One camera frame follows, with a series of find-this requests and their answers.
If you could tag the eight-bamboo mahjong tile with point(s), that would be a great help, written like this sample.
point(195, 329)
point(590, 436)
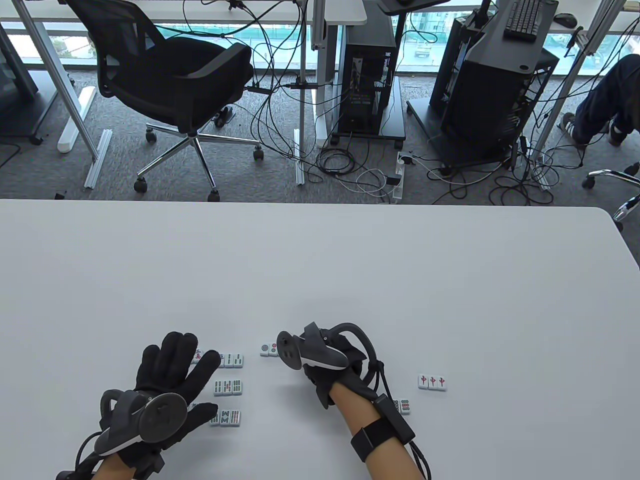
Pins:
point(225, 417)

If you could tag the five-bamboo mahjong tile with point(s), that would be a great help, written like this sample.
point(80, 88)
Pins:
point(228, 386)

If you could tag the black foot pedal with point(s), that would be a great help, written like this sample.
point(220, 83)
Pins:
point(223, 116)

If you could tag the grey hand tracking controller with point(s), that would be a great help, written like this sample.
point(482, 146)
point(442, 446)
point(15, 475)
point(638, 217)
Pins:
point(161, 417)
point(320, 350)

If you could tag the red-symbol mahjong tile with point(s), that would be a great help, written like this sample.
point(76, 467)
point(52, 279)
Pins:
point(424, 383)
point(442, 382)
point(433, 382)

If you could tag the dark grey equipment cart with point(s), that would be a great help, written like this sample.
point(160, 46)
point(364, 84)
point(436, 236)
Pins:
point(17, 65)

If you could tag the black white striped sneaker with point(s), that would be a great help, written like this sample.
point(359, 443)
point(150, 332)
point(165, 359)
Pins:
point(569, 127)
point(617, 136)

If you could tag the three-bamboo mahjong tile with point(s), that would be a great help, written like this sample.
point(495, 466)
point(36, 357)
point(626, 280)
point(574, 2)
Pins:
point(239, 359)

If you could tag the nine-circle mahjong tile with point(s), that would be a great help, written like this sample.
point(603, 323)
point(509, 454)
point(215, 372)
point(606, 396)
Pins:
point(405, 406)

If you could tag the person's right hand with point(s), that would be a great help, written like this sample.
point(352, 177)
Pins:
point(322, 382)

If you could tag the black mesh office chair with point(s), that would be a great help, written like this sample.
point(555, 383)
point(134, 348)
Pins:
point(605, 173)
point(165, 75)

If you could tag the black computer mouse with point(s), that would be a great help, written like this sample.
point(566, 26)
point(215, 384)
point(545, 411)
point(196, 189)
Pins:
point(565, 20)

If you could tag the six-bamboo mahjong tile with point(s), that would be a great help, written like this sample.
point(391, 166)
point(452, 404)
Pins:
point(238, 386)

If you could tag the white power strip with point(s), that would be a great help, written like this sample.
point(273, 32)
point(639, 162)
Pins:
point(397, 194)

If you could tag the nine-bamboo mahjong tile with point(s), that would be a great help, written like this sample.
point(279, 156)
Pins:
point(235, 417)

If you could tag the black computer tower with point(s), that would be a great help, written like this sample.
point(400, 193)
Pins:
point(490, 110)
point(367, 90)

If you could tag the single-circle mahjong tile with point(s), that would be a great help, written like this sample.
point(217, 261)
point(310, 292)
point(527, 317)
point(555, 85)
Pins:
point(265, 349)

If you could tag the person's left hand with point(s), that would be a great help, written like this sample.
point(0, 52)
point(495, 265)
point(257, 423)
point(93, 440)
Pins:
point(170, 365)

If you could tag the two-bamboo mahjong tile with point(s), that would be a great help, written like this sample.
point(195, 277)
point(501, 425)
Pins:
point(230, 359)

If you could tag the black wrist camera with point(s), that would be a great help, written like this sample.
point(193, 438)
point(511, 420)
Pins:
point(151, 464)

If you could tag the black wheeled computer cart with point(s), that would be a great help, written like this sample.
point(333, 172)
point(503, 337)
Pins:
point(392, 125)
point(420, 115)

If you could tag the four-bamboo mahjong tile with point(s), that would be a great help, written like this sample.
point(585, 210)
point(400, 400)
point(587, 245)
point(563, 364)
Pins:
point(219, 387)

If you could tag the black power strip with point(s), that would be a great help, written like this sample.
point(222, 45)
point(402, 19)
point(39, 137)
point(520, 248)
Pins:
point(257, 89)

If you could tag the person's left forearm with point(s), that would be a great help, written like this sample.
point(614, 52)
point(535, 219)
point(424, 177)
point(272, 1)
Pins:
point(120, 471)

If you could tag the two-circle mahjong tile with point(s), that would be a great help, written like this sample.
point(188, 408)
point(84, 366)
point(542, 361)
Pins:
point(273, 349)

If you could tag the white standing desk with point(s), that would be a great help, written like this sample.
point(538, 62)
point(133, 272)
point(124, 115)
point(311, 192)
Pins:
point(350, 12)

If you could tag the person's right forearm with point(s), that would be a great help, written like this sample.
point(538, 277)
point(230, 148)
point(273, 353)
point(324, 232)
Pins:
point(360, 415)

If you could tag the black monitor stand with tray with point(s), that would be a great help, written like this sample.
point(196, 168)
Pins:
point(520, 55)
point(415, 5)

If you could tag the black keyboard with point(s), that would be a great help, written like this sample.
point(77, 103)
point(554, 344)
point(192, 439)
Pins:
point(524, 20)

